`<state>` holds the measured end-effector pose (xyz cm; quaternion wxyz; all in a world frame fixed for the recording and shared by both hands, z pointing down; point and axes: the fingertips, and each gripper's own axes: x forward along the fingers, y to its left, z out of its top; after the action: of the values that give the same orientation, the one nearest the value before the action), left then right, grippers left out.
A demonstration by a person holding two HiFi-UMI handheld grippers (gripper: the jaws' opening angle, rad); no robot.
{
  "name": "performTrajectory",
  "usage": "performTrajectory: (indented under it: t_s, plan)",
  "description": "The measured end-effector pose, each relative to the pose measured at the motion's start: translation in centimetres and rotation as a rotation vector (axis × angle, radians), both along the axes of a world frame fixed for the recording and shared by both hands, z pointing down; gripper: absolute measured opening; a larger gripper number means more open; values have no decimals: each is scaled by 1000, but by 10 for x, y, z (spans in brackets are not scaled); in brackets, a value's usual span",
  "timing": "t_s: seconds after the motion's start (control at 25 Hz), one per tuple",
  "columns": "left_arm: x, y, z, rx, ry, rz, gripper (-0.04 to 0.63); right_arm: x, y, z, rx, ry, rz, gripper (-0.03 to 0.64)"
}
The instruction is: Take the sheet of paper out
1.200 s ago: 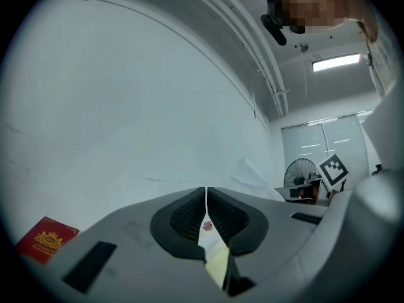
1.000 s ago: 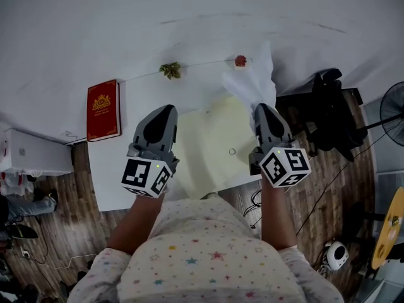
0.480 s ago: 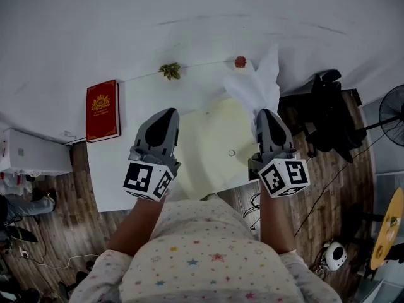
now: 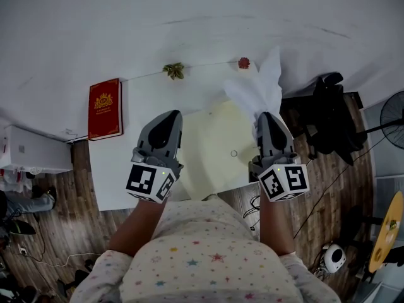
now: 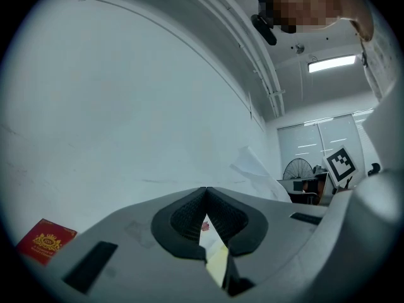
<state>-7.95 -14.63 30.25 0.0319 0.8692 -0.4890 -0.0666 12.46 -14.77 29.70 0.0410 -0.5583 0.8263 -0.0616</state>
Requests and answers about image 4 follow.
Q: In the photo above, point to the person's right forearm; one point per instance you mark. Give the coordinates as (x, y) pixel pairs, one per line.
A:
(276, 229)

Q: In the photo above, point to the white cardboard box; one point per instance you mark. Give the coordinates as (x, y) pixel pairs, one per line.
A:
(38, 150)

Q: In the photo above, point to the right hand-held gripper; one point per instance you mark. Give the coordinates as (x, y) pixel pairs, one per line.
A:
(284, 181)

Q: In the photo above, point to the black standing fan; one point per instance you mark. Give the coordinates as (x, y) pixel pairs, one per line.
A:
(393, 118)

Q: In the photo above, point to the black office chair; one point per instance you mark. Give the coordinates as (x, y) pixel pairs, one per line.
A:
(328, 118)

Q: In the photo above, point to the star-print pyjamas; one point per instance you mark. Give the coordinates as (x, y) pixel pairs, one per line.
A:
(205, 257)

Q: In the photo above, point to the person's left forearm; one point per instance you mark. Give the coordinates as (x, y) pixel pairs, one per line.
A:
(139, 229)

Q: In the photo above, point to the cream sheet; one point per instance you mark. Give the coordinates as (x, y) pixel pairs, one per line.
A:
(214, 144)

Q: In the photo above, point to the red hardcover book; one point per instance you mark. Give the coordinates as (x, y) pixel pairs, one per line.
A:
(105, 109)

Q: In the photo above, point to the white round device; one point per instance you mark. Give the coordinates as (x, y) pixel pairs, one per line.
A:
(334, 258)

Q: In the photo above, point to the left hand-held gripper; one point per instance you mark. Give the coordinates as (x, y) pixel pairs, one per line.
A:
(148, 181)

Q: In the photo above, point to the white A4 paper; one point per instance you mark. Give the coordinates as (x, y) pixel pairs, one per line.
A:
(265, 87)

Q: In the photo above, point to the round wooden table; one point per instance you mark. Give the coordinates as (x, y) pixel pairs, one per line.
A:
(386, 232)

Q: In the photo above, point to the red succulent plant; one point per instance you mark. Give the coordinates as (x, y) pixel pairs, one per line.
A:
(244, 63)

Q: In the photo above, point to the green succulent plant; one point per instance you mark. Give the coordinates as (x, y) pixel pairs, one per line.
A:
(173, 70)

